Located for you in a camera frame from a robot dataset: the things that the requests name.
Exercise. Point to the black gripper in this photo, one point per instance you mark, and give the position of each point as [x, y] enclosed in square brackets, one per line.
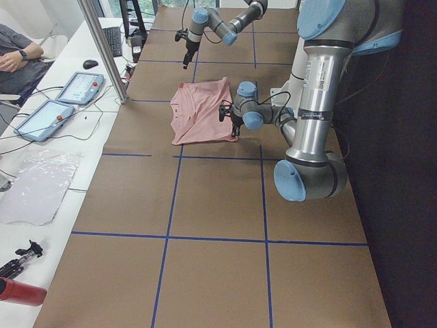
[235, 120]
[188, 47]

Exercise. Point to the pink snoopy t-shirt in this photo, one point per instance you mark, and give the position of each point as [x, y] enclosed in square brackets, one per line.
[195, 108]

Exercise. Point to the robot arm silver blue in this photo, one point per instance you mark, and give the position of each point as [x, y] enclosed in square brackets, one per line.
[226, 31]
[330, 33]

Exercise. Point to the black box with label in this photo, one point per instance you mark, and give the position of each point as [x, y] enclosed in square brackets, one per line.
[136, 42]

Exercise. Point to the black keyboard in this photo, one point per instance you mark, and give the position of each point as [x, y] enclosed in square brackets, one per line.
[113, 37]

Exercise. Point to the black computer mouse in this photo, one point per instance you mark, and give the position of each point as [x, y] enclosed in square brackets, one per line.
[89, 63]

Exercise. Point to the upper teach pendant tablet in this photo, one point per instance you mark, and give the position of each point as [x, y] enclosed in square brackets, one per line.
[81, 88]

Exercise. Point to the teach pendant tablet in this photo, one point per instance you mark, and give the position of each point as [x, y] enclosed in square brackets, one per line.
[44, 121]
[81, 88]

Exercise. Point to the brown paper table cover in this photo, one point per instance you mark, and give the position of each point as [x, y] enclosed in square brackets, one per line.
[197, 235]

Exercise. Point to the lower teach pendant tablet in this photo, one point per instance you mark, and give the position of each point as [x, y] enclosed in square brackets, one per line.
[44, 121]

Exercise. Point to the seated person grey shirt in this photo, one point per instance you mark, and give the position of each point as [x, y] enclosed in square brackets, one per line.
[22, 67]

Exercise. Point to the clear plastic garment bag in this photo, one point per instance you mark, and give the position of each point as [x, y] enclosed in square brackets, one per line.
[39, 188]

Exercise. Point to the red cylinder bottle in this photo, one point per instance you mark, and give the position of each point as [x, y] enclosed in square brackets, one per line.
[13, 291]

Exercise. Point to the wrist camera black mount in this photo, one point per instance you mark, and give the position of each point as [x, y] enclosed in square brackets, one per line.
[225, 110]
[181, 34]

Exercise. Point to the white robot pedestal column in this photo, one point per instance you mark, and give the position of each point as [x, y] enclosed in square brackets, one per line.
[290, 93]

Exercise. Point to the aluminium frame post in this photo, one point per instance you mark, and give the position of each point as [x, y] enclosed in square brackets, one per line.
[102, 45]

